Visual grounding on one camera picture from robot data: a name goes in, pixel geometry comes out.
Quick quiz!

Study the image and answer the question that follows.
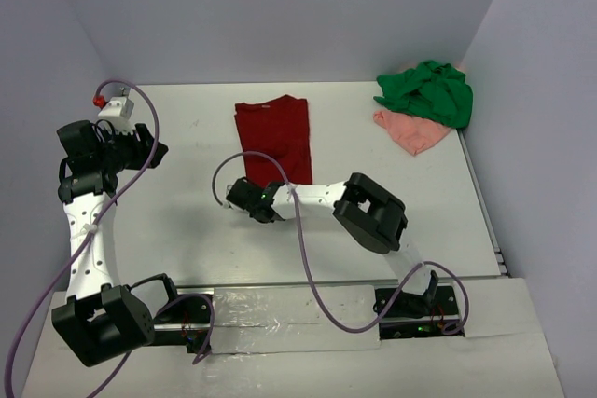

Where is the red t-shirt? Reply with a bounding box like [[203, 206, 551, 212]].
[[234, 95, 312, 185]]

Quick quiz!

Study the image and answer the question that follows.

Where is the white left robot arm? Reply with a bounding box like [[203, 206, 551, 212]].
[[51, 119, 168, 367]]

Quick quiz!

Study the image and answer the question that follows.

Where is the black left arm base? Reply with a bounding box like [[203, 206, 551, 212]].
[[148, 292, 214, 355]]

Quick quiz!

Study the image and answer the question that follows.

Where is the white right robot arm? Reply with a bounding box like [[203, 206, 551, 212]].
[[226, 172, 423, 280]]

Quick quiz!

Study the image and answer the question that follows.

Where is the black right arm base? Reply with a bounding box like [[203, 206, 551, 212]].
[[378, 284, 461, 340]]

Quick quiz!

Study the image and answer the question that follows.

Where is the pink t-shirt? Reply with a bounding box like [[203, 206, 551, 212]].
[[373, 106, 460, 156]]

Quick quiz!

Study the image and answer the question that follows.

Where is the green t-shirt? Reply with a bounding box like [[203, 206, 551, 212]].
[[373, 60, 474, 129]]

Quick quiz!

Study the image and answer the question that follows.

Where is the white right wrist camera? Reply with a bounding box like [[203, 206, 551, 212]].
[[224, 184, 245, 213]]

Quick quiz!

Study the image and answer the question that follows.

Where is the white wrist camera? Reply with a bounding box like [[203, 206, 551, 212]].
[[224, 184, 245, 213], [92, 93, 134, 134]]

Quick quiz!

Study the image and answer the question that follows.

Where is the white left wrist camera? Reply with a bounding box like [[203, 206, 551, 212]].
[[92, 93, 134, 134]]

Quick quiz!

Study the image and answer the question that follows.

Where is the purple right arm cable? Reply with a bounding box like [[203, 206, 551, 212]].
[[212, 151, 470, 336]]

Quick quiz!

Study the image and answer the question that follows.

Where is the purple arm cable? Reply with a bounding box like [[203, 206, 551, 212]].
[[212, 151, 470, 336], [4, 79, 215, 398]]

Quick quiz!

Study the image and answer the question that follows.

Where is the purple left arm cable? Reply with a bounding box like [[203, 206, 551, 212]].
[[4, 79, 215, 398]]

